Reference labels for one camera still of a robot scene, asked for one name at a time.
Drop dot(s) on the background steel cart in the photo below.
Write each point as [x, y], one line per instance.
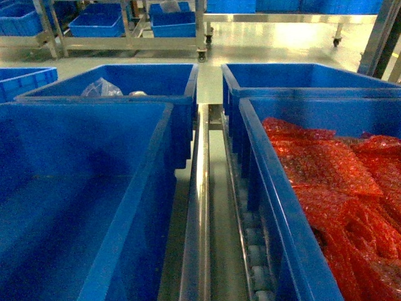
[45, 24]

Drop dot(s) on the near right blue bin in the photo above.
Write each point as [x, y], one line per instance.
[300, 271]

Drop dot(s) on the blue bin on cart left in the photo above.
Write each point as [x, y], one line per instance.
[100, 20]

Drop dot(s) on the red bubble wrap bags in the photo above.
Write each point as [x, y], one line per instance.
[349, 190]

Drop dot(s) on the far left blue bin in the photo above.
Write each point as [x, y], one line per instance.
[174, 83]

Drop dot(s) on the blue bin on cart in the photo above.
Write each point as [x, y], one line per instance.
[172, 25]
[100, 20]

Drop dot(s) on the blue bin on cart right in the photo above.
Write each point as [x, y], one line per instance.
[172, 25]

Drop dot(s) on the blue bin at left edge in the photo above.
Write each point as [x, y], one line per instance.
[16, 81]

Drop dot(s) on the near left blue bin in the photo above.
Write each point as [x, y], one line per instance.
[86, 196]

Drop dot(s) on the clear plastic bag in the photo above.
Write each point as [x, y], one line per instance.
[101, 87]

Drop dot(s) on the far right blue bin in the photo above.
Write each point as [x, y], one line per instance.
[293, 80]

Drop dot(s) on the steel roller track rail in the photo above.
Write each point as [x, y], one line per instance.
[196, 281]

